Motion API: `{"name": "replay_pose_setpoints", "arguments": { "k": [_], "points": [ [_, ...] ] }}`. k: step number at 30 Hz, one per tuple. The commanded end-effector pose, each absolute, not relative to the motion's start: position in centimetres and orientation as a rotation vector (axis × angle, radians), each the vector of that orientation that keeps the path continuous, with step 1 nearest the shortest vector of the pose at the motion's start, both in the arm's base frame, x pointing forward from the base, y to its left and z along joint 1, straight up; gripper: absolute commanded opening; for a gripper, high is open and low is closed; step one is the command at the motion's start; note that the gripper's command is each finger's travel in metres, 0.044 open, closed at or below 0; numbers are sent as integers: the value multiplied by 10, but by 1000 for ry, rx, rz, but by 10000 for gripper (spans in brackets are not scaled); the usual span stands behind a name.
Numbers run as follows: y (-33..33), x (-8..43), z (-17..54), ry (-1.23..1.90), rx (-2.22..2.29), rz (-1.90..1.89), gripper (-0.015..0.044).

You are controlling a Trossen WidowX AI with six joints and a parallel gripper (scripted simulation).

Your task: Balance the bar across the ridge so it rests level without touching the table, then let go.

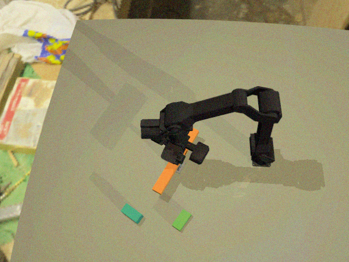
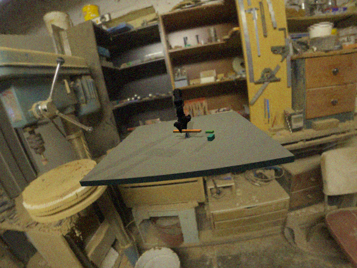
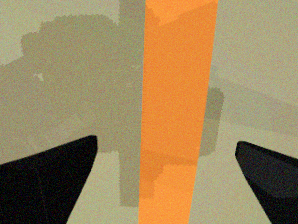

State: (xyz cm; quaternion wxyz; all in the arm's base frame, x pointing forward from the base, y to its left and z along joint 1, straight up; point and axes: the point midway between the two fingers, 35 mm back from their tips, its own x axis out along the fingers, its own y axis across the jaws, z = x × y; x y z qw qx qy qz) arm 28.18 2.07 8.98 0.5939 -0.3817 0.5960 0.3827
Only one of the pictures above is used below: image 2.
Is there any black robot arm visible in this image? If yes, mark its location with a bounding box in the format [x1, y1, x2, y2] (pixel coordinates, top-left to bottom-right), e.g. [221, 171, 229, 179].
[173, 88, 191, 122]

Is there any teal rectangular block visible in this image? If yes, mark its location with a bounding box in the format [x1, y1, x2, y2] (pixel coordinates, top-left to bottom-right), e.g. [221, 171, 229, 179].
[208, 134, 215, 141]

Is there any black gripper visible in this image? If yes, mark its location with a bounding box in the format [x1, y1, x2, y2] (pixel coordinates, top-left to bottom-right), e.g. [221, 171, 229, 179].
[174, 113, 188, 133]

